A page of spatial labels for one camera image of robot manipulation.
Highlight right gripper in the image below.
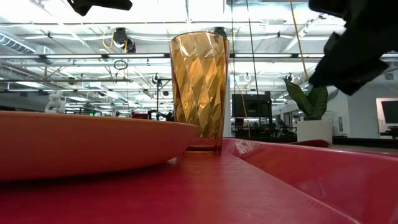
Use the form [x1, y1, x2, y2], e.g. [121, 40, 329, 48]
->
[308, 0, 398, 96]

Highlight orange plate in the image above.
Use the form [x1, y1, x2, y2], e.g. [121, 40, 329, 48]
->
[0, 110, 200, 183]

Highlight red plastic tray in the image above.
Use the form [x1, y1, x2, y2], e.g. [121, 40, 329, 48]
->
[0, 138, 398, 224]

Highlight green plant in white pot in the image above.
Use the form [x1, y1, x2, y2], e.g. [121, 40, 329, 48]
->
[282, 77, 338, 144]

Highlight white robot figure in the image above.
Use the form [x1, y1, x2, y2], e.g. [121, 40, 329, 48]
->
[44, 90, 67, 114]

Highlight black display screen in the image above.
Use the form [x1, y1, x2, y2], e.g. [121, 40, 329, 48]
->
[231, 93, 273, 118]

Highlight yellow hanging cable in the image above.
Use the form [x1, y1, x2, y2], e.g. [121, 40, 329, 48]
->
[289, 0, 310, 81]

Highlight dark monitor with white frame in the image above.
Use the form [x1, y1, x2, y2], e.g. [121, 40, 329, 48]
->
[381, 100, 398, 125]

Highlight black background rig frame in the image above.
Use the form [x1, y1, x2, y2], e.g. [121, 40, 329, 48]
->
[154, 77, 172, 122]

